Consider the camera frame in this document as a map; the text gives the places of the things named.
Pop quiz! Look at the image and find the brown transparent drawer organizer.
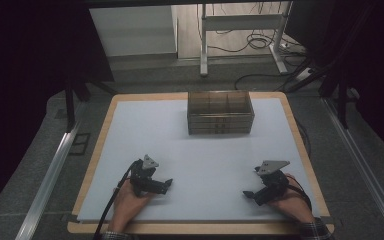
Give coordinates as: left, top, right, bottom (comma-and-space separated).
186, 90, 256, 136

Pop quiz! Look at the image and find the black metal stand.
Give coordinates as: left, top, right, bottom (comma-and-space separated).
318, 64, 352, 130
63, 78, 92, 134

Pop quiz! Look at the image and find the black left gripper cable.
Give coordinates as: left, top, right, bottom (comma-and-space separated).
92, 159, 140, 240

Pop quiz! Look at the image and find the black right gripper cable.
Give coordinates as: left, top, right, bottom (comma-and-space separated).
285, 183, 313, 212

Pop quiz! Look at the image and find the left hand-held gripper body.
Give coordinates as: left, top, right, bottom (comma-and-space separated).
128, 154, 168, 198

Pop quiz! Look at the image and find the coiled black floor cable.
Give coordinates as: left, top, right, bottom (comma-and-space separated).
208, 29, 283, 54

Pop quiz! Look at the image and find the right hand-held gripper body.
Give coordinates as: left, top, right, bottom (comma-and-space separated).
254, 160, 291, 207

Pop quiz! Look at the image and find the aluminium floor rail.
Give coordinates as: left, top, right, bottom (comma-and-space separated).
14, 121, 83, 240
322, 97, 384, 240

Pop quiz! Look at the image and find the white metal desk frame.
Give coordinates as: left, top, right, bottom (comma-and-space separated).
199, 1, 294, 78

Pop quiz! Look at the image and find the white cabinet panel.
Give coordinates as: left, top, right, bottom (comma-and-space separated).
88, 4, 179, 58

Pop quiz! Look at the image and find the white power strip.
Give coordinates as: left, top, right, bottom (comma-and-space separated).
292, 66, 315, 83

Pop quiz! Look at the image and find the long black floor cable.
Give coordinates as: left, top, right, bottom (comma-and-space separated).
234, 58, 314, 92

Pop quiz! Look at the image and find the person's left hand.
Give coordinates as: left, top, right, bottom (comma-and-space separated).
107, 181, 155, 233

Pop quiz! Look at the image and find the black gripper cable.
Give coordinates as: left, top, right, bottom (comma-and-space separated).
92, 159, 140, 240
285, 183, 313, 212

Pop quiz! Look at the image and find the white table mat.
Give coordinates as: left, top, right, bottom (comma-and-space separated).
76, 97, 322, 223

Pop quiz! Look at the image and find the person's right hand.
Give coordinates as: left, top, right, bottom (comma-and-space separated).
267, 172, 315, 224

